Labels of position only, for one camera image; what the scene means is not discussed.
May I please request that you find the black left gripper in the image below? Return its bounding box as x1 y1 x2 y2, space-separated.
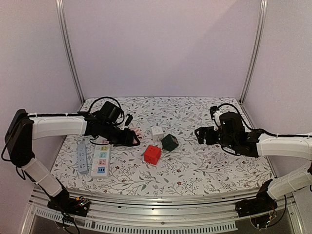
101 122 140 147

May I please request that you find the pink cube socket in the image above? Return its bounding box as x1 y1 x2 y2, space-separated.
130 127 142 140

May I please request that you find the red cube socket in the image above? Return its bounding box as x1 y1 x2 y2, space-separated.
143 145 161 165

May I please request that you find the white cube socket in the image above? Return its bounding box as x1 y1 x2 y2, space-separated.
151 126 164 141

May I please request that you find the dark green cube socket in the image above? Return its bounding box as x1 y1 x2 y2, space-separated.
161 134 179 152

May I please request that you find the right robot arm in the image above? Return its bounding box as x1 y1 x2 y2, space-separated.
195 105 312 217

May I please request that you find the white colourful power strip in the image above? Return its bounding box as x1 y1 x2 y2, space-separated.
91 139 111 179

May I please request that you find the grey-blue power strip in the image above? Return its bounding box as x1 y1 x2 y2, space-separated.
77 143 88 175

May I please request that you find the floral table mat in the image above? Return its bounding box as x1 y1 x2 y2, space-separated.
51 97 274 196

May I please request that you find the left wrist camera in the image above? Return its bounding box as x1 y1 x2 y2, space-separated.
124 114 133 126

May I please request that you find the right aluminium frame post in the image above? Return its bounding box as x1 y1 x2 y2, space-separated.
239 0 268 105

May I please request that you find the aluminium frame post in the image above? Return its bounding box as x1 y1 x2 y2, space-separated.
239 0 268 105
55 0 85 104

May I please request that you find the left aluminium frame post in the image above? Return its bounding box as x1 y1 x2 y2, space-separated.
55 0 85 104

